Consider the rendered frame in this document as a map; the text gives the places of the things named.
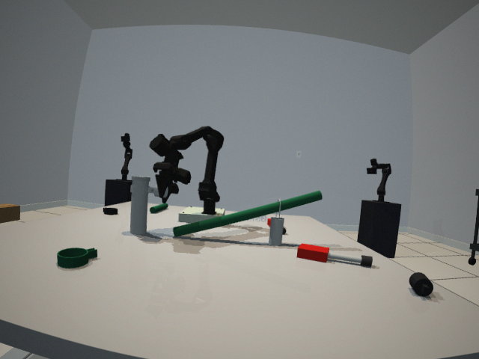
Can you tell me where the dark green ring with tab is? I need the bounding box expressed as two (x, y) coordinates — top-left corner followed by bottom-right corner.
(57, 248), (97, 269)

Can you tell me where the green cylindrical tube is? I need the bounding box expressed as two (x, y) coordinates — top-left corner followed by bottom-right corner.
(173, 190), (322, 237)

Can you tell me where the green cylinder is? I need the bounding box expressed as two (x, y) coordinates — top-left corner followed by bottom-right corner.
(150, 203), (168, 214)

